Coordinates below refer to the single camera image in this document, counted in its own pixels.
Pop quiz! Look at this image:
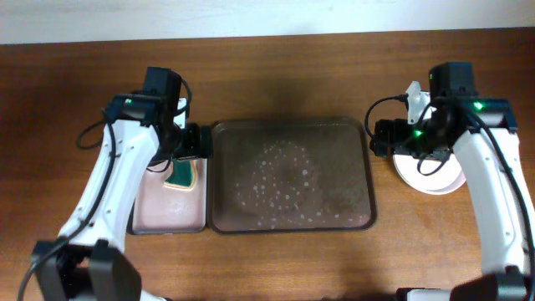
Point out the green and yellow sponge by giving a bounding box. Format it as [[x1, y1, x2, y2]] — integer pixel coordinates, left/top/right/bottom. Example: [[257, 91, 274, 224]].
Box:
[[164, 160, 197, 190]]

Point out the white plate with red stain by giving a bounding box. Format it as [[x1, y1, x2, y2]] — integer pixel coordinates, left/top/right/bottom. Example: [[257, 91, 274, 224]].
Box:
[[393, 155, 466, 195]]

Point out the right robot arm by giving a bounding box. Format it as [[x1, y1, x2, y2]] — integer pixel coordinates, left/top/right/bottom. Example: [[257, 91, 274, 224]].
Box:
[[367, 94, 534, 301]]

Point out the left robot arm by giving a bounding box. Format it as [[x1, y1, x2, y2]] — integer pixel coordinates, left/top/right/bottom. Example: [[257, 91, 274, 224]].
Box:
[[28, 93, 212, 300]]

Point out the large dark brown tray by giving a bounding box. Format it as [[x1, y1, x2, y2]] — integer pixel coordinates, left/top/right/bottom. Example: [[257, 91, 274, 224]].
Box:
[[207, 117, 378, 234]]

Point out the small pink rinse tray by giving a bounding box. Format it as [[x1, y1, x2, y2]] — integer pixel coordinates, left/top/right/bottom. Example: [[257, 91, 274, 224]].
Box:
[[127, 159, 207, 235]]

